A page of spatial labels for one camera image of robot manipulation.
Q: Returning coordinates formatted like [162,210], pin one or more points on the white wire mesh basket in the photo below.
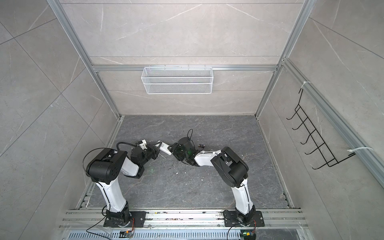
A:
[177,80]

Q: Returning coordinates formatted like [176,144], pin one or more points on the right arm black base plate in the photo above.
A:
[236,219]

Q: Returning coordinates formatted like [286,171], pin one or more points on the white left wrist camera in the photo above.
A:
[144,142]

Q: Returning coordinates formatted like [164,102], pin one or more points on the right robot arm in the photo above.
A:
[230,167]

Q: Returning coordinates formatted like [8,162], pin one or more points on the white remote control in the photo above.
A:
[164,147]

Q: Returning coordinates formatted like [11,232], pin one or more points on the aluminium front rail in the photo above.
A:
[188,219]

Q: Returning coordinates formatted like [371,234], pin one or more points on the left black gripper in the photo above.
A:
[155,150]

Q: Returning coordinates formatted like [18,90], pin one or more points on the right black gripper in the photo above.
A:
[174,149]

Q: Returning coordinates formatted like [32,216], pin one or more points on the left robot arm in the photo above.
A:
[104,170]

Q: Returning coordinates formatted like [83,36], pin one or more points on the black wire hook rack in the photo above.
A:
[314,135]

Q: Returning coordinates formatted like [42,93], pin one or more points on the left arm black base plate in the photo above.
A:
[125,219]

